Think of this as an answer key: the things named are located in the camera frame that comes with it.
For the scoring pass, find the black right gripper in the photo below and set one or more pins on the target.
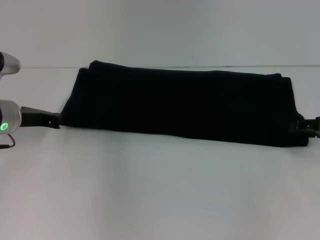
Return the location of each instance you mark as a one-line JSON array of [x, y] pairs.
[[312, 126]]

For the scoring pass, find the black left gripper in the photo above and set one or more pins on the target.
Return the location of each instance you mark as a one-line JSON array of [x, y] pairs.
[[35, 117]]

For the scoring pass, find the black shirt with white print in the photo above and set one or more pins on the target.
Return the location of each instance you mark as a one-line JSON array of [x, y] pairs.
[[175, 105]]

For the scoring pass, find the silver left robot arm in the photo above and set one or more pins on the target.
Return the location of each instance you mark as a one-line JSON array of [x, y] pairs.
[[10, 117]]

